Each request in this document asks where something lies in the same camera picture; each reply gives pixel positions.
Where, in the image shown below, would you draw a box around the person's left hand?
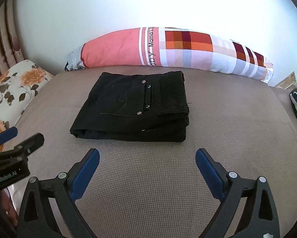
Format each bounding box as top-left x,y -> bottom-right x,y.
0,190 -> 18,227

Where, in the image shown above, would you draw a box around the long pink plaid bolster pillow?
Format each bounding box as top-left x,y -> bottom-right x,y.
65,27 -> 274,83

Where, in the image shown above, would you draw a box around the white floral orange pillow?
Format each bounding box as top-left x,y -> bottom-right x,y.
0,59 -> 55,154

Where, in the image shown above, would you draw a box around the beige patterned curtain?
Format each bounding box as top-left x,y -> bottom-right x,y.
0,0 -> 24,75

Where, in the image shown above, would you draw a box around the black pants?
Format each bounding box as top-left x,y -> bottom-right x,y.
70,71 -> 189,142

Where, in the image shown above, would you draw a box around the beige mesh bed mat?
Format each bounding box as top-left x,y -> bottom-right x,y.
5,66 -> 297,237

